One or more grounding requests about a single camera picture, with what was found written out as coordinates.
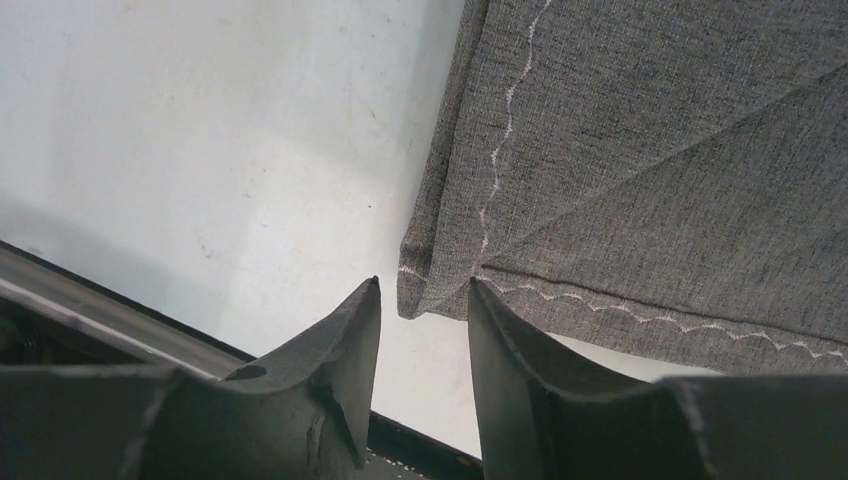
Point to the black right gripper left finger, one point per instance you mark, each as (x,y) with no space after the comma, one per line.
(299,412)

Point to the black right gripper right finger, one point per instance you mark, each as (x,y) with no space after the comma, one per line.
(547,412)

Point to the grey cloth napkin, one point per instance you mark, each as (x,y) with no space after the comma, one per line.
(666,179)

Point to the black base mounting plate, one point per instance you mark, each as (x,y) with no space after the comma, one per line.
(51,317)

